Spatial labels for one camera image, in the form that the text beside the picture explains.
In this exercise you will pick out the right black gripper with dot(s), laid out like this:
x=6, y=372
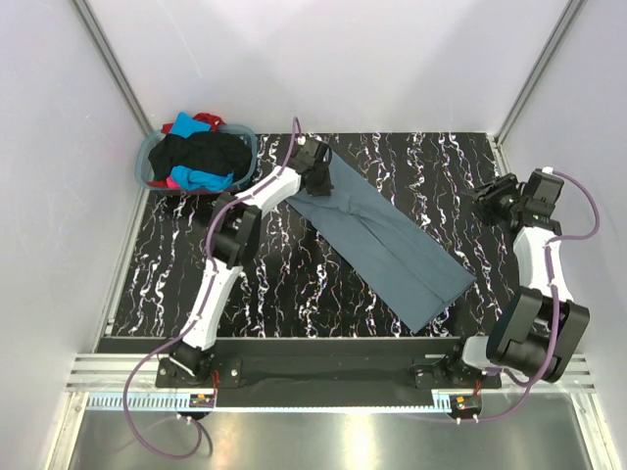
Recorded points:
x=490, y=192

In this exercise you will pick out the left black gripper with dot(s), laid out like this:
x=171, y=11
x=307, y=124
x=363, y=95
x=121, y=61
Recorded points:
x=326, y=187

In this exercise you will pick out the grey blue t shirt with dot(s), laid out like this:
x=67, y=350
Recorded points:
x=406, y=268

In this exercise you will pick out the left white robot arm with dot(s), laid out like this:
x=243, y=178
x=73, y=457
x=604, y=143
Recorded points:
x=233, y=241

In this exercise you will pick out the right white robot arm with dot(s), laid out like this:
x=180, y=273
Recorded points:
x=542, y=326

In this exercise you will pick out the black t shirt in basket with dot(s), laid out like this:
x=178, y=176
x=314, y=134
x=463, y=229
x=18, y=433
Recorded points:
x=215, y=153

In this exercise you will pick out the red t shirt in basket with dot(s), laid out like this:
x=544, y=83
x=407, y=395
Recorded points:
x=189, y=156

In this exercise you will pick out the cyan t shirt in basket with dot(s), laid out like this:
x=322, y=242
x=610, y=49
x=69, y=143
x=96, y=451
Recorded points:
x=210, y=173

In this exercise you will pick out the pink garment in basket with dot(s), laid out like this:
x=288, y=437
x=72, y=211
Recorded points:
x=171, y=184

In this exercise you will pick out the teal plastic laundry basket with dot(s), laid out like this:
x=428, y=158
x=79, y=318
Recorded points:
x=144, y=172

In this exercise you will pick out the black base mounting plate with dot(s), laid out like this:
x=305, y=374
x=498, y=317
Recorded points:
x=324, y=372

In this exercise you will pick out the aluminium frame rail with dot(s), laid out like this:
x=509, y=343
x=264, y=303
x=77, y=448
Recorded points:
x=118, y=382

